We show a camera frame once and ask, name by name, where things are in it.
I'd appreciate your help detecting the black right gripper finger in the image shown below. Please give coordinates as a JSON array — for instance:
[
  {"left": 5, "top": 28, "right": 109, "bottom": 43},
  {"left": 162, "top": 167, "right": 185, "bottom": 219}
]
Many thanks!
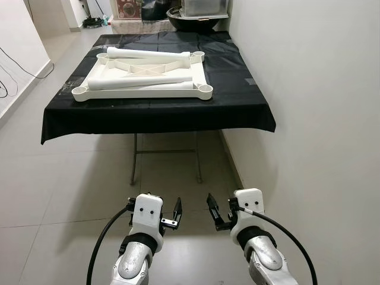
[{"left": 206, "top": 193, "right": 222, "bottom": 223}]

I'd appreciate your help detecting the black tablecloth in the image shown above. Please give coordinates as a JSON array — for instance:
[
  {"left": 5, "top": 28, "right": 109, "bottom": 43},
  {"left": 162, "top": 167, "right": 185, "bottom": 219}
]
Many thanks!
[{"left": 40, "top": 30, "right": 277, "bottom": 145}]

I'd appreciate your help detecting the white plastic table top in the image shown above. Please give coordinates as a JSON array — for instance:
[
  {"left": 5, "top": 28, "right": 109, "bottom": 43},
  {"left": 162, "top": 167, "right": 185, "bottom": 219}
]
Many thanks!
[{"left": 71, "top": 47, "right": 214, "bottom": 103}]

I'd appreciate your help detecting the large black bowl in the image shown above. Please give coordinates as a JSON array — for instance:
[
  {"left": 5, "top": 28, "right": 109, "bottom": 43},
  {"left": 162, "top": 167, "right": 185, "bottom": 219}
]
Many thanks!
[{"left": 166, "top": 6, "right": 231, "bottom": 32}]

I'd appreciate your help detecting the glossy black bag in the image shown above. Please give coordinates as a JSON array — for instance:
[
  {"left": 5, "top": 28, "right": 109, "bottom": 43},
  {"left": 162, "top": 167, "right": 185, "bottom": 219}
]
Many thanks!
[{"left": 141, "top": 0, "right": 179, "bottom": 21}]

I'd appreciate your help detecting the small black floor appliance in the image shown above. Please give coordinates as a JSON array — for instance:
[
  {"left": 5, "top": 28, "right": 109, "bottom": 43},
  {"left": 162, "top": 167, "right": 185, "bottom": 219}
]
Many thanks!
[{"left": 82, "top": 17, "right": 106, "bottom": 29}]

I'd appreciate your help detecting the red framed poster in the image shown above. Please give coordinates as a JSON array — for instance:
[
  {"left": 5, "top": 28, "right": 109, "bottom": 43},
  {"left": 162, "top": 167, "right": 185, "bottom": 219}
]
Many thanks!
[{"left": 116, "top": 0, "right": 143, "bottom": 20}]

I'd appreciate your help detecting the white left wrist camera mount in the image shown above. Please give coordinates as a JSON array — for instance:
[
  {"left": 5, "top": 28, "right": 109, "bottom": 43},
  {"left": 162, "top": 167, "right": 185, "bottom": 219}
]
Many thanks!
[{"left": 129, "top": 193, "right": 164, "bottom": 249}]

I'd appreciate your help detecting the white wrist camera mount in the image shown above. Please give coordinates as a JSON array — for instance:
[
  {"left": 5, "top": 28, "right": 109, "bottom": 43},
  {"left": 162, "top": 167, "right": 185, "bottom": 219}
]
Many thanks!
[
  {"left": 232, "top": 188, "right": 265, "bottom": 239},
  {"left": 129, "top": 193, "right": 164, "bottom": 249}
]

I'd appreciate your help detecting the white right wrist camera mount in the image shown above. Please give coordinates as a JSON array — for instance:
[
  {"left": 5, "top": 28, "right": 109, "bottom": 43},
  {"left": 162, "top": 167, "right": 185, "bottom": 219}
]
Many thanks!
[{"left": 232, "top": 188, "right": 265, "bottom": 239}]

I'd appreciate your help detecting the grey metal folding table frame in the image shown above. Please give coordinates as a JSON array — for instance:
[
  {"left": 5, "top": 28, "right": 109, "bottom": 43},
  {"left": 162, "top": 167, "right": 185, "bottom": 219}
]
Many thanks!
[{"left": 129, "top": 132, "right": 204, "bottom": 186}]

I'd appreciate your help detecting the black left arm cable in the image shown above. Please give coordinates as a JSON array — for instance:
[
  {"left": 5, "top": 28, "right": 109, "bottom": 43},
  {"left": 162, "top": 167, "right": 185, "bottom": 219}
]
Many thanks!
[{"left": 86, "top": 204, "right": 132, "bottom": 285}]

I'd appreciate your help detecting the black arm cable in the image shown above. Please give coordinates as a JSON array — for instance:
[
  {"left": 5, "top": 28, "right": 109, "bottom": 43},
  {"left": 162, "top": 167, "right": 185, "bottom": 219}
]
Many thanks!
[
  {"left": 229, "top": 199, "right": 318, "bottom": 285},
  {"left": 86, "top": 204, "right": 132, "bottom": 285}
]

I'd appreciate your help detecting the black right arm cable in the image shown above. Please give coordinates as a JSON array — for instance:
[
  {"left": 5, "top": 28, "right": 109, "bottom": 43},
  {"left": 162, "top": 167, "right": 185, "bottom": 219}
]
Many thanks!
[{"left": 229, "top": 199, "right": 318, "bottom": 285}]

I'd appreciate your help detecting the thin black wall cable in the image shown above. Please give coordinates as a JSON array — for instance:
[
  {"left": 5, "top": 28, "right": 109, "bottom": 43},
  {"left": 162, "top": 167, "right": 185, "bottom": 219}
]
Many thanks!
[
  {"left": 0, "top": 64, "right": 20, "bottom": 100},
  {"left": 0, "top": 46, "right": 55, "bottom": 81}
]

